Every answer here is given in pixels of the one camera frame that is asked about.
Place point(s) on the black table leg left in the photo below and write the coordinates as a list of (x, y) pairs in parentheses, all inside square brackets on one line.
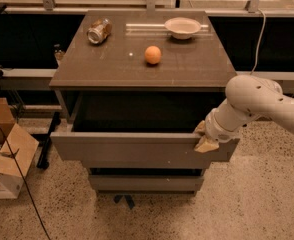
[(43, 158)]

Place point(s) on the lying soda can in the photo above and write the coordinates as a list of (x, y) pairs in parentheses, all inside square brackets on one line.
[(99, 31)]

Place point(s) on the grey drawer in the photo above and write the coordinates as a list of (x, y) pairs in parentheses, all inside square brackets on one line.
[(145, 184), (137, 132)]

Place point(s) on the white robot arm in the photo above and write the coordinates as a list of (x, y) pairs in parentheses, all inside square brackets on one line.
[(247, 99)]

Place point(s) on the grey bottom drawer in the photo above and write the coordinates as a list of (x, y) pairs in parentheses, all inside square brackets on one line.
[(145, 184)]

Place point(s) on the grey top drawer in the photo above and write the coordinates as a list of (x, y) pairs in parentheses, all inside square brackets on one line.
[(137, 132)]

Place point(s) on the orange fruit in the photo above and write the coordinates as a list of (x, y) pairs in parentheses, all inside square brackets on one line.
[(152, 55)]

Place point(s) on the white bowl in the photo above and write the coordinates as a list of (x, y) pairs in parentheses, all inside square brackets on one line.
[(182, 28)]

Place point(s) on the open cardboard box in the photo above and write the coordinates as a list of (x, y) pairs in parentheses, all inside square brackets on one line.
[(16, 156)]

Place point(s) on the grey drawer cabinet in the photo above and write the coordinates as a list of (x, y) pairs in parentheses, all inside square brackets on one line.
[(197, 68)]

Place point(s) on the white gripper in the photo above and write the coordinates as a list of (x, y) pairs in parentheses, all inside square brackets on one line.
[(215, 129)]

